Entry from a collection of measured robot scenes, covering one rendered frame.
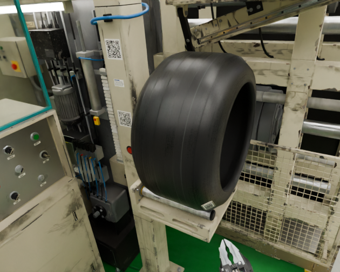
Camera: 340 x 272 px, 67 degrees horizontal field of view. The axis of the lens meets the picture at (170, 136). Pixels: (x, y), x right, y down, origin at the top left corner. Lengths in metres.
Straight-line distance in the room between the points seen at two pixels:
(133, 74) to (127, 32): 0.16
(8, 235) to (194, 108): 0.94
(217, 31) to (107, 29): 0.49
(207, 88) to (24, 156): 0.84
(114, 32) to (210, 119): 0.50
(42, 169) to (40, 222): 0.24
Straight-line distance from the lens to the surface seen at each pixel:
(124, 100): 1.08
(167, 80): 0.83
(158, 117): 0.78
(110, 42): 1.04
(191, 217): 1.12
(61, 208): 1.41
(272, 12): 1.17
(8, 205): 1.30
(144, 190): 1.18
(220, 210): 1.24
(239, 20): 1.21
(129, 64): 1.01
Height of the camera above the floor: 1.68
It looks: 29 degrees down
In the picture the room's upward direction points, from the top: 4 degrees counter-clockwise
